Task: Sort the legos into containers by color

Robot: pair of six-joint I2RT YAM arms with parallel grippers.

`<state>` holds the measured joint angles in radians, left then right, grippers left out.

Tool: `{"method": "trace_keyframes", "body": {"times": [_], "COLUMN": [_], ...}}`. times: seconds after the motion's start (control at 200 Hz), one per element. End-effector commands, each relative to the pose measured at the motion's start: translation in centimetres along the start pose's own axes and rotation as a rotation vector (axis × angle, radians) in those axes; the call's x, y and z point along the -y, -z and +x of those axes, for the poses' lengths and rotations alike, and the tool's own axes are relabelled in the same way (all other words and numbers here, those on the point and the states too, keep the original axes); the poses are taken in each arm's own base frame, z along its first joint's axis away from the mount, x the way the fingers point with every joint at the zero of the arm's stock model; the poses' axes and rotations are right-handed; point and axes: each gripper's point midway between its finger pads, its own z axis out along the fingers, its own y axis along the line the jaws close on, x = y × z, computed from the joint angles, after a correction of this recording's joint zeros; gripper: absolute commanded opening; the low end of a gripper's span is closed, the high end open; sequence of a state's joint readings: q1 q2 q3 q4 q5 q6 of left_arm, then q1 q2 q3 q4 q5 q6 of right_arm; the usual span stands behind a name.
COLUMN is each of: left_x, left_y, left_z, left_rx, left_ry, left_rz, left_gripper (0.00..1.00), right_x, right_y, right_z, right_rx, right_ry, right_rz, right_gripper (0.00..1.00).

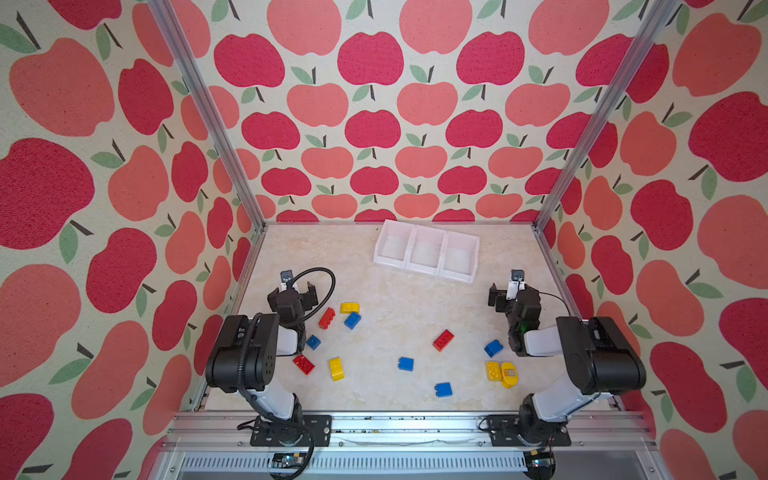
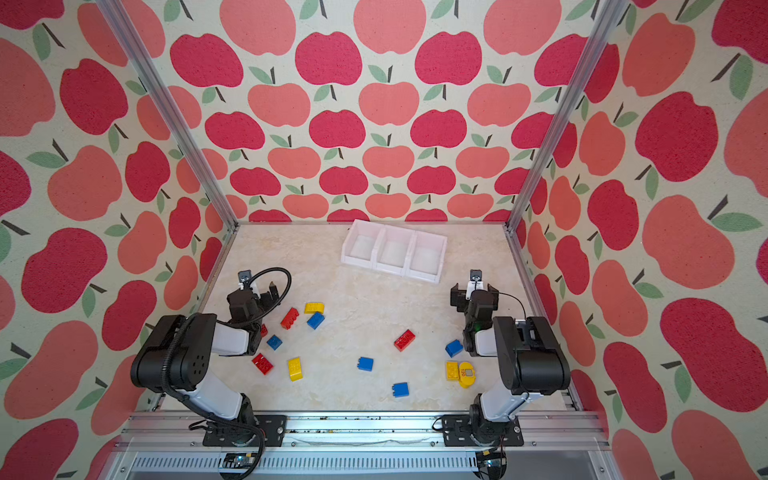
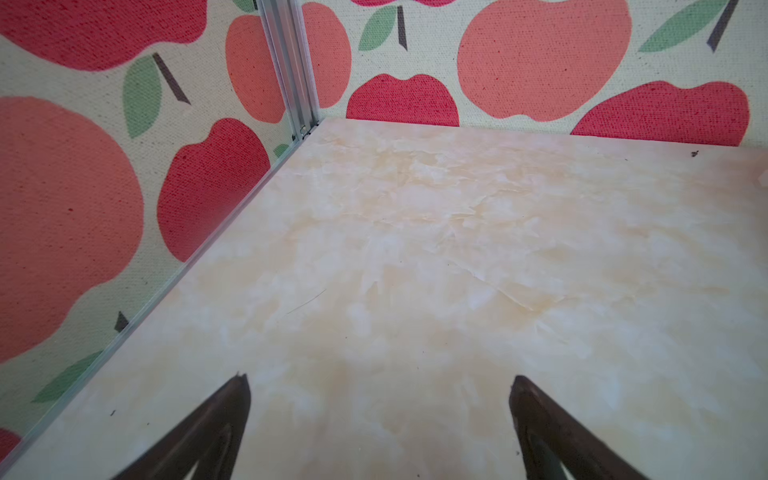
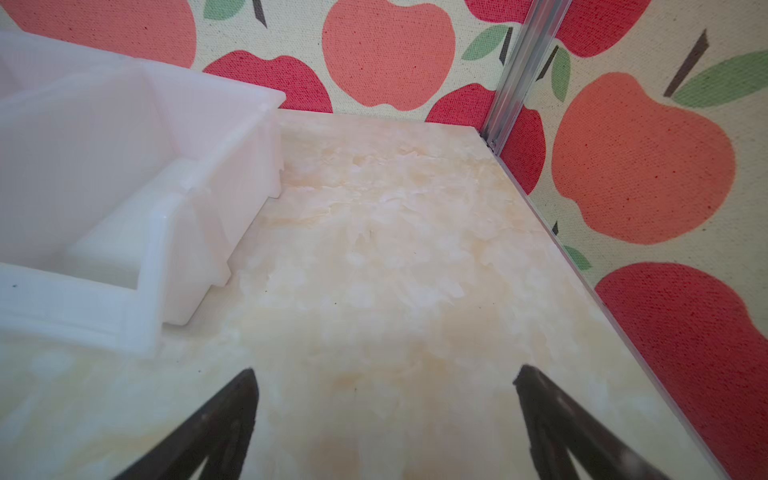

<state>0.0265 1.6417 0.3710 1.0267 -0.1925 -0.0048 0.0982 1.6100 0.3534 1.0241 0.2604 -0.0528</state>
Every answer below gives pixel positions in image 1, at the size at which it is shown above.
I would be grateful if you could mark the aluminium corner post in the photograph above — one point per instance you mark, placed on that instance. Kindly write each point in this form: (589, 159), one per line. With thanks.
(174, 36)
(651, 26)

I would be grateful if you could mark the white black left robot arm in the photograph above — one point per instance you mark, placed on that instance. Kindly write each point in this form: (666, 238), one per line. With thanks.
(244, 357)

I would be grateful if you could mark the yellow curved brick lower left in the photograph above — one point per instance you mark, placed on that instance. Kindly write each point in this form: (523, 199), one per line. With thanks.
(336, 369)

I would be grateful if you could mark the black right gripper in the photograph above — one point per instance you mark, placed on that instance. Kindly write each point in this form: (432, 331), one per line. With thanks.
(507, 300)

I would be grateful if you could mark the left aluminium corner post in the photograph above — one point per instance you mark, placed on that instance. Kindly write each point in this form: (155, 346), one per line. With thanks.
(174, 36)

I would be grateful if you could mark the yellow round printed brick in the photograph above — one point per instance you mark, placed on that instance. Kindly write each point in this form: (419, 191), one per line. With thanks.
(509, 375)

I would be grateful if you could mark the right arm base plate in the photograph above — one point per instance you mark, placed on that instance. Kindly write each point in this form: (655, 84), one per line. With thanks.
(514, 431)

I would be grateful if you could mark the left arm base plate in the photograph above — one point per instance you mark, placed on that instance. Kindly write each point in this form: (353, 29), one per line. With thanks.
(291, 430)

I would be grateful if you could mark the yellow curved brick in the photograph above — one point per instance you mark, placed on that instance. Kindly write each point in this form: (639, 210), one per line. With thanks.
(336, 369)
(349, 308)

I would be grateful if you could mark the red long brick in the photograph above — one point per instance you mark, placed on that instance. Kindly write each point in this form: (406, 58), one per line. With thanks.
(327, 319)

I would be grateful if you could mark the yellow square brick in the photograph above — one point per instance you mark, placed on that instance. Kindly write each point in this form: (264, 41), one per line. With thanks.
(493, 371)

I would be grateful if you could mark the right aluminium corner post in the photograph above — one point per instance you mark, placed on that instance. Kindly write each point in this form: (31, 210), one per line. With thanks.
(651, 26)

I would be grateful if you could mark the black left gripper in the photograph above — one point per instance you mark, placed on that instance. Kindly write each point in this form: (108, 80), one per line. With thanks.
(288, 297)

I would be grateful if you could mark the white bin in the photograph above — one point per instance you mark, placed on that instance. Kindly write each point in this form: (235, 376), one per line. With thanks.
(425, 250)
(396, 244)
(459, 257)

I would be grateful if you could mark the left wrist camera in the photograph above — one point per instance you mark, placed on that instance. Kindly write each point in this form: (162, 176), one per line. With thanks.
(286, 280)

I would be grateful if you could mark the small blue brick left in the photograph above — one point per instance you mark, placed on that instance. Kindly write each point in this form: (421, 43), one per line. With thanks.
(313, 342)

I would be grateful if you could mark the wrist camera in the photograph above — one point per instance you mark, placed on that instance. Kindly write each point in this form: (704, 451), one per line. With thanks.
(286, 280)
(515, 284)

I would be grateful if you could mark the yellow curved brick upper left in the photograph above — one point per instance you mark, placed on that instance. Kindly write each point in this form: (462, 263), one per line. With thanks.
(349, 308)

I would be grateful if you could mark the aluminium front rail frame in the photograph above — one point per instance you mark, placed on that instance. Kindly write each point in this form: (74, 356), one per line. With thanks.
(408, 445)

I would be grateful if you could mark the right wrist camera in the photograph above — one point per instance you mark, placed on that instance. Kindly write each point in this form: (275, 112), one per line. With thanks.
(515, 284)

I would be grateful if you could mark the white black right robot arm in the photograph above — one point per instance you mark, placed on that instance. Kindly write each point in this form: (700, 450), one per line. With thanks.
(598, 358)

